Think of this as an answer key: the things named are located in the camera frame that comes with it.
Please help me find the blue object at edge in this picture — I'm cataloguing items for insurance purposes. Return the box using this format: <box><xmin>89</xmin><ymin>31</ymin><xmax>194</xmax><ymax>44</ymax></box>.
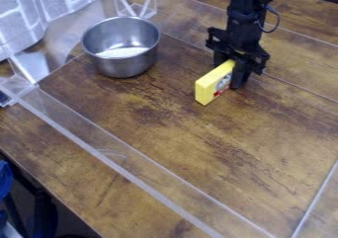
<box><xmin>0</xmin><ymin>160</ymin><xmax>13</xmax><ymax>200</ymax></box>

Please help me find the clear acrylic corner bracket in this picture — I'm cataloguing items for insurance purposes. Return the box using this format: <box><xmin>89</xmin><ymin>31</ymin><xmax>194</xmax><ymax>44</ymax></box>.
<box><xmin>113</xmin><ymin>0</ymin><xmax>157</xmax><ymax>19</ymax></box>

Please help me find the clear acrylic barrier wall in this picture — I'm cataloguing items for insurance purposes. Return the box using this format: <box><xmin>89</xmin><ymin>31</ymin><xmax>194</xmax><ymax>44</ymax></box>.
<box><xmin>0</xmin><ymin>0</ymin><xmax>275</xmax><ymax>238</ymax></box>

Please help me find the yellow butter block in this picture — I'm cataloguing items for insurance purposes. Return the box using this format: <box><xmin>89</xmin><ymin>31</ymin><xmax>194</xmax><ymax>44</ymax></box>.
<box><xmin>194</xmin><ymin>60</ymin><xmax>235</xmax><ymax>106</ymax></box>

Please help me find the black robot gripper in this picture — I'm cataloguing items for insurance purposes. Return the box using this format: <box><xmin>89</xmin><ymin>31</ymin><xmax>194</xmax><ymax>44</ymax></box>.
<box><xmin>205</xmin><ymin>0</ymin><xmax>275</xmax><ymax>90</ymax></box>

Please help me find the stainless steel bowl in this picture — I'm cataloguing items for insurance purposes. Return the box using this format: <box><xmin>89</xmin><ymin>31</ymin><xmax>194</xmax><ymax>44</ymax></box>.
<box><xmin>80</xmin><ymin>17</ymin><xmax>161</xmax><ymax>78</ymax></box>

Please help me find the grey white patterned cloth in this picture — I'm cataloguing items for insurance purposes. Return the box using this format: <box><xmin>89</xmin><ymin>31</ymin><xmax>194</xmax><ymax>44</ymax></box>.
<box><xmin>0</xmin><ymin>0</ymin><xmax>94</xmax><ymax>61</ymax></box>

